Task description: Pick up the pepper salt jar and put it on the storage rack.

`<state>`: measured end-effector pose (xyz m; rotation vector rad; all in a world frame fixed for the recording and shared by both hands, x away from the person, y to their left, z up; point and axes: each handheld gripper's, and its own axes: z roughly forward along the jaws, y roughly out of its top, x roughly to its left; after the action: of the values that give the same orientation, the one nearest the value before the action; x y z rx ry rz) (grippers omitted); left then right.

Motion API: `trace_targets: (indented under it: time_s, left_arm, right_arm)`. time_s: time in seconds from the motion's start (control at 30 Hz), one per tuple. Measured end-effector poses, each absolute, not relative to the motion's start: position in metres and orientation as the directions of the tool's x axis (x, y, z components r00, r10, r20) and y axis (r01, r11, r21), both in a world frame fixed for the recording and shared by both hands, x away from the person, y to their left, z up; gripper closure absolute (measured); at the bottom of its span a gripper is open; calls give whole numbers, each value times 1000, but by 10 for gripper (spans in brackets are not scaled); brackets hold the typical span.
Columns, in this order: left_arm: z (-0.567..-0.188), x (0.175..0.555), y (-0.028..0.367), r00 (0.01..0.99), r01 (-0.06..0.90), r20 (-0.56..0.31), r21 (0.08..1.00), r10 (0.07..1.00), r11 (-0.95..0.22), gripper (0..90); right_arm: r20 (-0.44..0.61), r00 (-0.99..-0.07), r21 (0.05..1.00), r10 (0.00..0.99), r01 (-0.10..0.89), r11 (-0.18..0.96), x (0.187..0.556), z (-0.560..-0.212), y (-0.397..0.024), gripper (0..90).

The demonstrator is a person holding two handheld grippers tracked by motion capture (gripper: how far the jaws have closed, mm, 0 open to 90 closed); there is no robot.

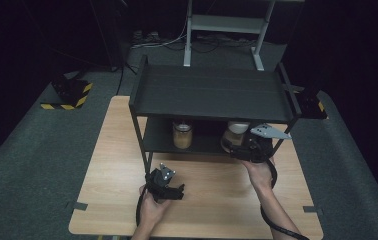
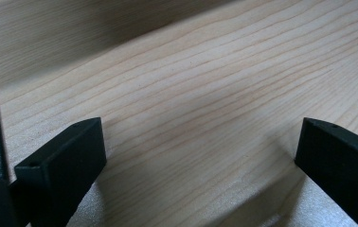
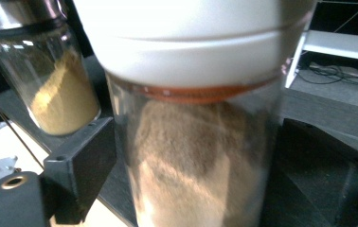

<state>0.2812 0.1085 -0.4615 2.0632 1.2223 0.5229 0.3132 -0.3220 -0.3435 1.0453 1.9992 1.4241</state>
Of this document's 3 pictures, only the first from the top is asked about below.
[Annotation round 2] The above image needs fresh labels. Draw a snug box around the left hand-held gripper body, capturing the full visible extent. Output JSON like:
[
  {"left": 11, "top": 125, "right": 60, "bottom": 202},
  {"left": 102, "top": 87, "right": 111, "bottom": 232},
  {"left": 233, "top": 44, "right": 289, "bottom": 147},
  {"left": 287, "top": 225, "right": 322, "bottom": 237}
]
[{"left": 144, "top": 162, "right": 178, "bottom": 203}]

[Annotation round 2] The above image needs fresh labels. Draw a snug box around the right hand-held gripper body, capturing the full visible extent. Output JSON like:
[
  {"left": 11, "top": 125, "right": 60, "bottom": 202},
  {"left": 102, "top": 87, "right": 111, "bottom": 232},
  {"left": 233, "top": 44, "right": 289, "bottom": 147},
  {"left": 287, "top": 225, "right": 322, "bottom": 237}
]
[{"left": 229, "top": 123, "right": 293, "bottom": 164}]

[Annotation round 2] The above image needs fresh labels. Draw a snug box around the glass jar of tan powder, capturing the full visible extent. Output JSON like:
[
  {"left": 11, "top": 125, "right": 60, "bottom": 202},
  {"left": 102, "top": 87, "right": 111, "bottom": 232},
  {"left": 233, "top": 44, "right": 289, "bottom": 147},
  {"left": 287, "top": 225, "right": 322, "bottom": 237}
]
[
  {"left": 172, "top": 121, "right": 194, "bottom": 150},
  {"left": 220, "top": 120, "right": 252, "bottom": 153}
]

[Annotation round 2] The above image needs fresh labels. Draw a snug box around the black shelf rack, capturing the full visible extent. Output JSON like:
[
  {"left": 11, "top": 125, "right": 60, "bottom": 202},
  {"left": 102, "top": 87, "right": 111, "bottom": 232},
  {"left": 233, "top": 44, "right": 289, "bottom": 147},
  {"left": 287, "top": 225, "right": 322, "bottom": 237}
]
[{"left": 128, "top": 54, "right": 303, "bottom": 175}]

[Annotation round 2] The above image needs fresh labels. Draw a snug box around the person's left hand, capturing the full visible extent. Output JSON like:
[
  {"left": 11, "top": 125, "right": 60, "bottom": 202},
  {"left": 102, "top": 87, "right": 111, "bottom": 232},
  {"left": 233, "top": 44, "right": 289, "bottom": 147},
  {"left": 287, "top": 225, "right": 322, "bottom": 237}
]
[{"left": 138, "top": 184, "right": 172, "bottom": 230}]

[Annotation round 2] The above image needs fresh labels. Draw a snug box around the person's right hand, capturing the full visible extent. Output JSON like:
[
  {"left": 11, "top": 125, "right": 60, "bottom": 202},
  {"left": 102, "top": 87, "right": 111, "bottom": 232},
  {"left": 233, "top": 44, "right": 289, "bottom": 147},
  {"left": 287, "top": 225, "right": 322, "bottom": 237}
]
[{"left": 242, "top": 159, "right": 277, "bottom": 194}]

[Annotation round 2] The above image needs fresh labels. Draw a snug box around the yellow black striped stand base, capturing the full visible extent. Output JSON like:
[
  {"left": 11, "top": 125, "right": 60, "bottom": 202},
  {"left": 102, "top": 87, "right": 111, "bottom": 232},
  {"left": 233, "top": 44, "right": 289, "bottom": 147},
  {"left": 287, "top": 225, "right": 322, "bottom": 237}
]
[
  {"left": 39, "top": 77, "right": 94, "bottom": 111},
  {"left": 293, "top": 83, "right": 329, "bottom": 121}
]

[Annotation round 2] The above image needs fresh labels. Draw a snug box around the grey tape piece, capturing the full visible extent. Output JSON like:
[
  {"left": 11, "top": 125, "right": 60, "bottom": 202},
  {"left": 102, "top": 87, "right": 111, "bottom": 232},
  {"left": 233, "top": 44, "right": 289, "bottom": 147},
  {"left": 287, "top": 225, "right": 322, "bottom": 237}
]
[
  {"left": 302, "top": 205, "right": 324, "bottom": 215},
  {"left": 65, "top": 200, "right": 89, "bottom": 212}
]

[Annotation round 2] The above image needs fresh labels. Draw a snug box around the grey metal stand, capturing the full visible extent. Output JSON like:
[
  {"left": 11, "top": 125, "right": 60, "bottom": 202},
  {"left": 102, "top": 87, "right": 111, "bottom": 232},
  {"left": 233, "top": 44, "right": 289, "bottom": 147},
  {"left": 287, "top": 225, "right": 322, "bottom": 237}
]
[{"left": 183, "top": 0, "right": 307, "bottom": 72}]

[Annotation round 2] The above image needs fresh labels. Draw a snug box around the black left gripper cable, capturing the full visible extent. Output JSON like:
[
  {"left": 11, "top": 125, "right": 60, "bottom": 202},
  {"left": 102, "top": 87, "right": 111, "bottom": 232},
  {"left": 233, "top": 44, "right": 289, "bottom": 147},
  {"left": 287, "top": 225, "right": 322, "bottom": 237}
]
[{"left": 135, "top": 190, "right": 149, "bottom": 228}]

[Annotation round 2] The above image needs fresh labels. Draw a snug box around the bundle of floor cables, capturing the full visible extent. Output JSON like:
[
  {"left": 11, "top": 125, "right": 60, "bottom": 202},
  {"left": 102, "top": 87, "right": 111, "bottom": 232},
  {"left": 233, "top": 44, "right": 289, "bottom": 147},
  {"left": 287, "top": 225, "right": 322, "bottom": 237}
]
[{"left": 132, "top": 32, "right": 259, "bottom": 55}]

